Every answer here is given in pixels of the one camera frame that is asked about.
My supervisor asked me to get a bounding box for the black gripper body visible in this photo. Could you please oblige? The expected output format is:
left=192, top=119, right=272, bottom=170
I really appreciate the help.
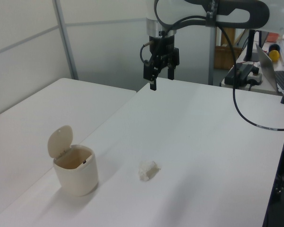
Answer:
left=148, top=35, right=176, bottom=70

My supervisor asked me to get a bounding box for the white paper trash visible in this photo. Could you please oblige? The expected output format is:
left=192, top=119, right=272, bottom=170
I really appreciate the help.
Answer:
left=138, top=160, right=162, bottom=183

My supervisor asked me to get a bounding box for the small white lidded bin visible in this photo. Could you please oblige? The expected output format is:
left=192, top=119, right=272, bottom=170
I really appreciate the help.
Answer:
left=47, top=125, right=100, bottom=197

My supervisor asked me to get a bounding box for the brown wooden crate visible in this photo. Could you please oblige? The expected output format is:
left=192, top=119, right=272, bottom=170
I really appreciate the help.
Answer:
left=214, top=45, right=242, bottom=70

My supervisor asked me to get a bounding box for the black control box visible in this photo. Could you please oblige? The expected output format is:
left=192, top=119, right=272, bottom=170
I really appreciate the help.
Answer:
left=224, top=62, right=259, bottom=85

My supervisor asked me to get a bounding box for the black monitor stand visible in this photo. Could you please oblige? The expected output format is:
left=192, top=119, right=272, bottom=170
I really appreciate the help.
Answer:
left=243, top=29, right=260, bottom=62

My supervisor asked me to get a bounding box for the grey emergency stop button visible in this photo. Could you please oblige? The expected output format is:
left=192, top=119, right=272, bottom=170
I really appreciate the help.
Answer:
left=247, top=70, right=264, bottom=86

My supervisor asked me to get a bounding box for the grey open laptop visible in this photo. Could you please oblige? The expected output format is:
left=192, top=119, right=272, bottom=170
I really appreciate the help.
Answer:
left=255, top=43, right=284, bottom=93

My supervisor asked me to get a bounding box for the yellow round object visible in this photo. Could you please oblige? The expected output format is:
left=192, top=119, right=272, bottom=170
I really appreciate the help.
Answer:
left=268, top=49, right=281, bottom=63

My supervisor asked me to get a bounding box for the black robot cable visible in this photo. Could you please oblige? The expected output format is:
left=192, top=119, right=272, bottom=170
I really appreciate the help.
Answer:
left=140, top=0, right=284, bottom=131

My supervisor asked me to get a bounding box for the grey partition post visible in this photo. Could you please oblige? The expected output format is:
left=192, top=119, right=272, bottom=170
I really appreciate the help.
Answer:
left=53, top=0, right=80, bottom=80

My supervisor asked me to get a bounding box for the black upright camera pole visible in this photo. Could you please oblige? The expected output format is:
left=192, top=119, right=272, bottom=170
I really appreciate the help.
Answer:
left=262, top=65, right=284, bottom=227

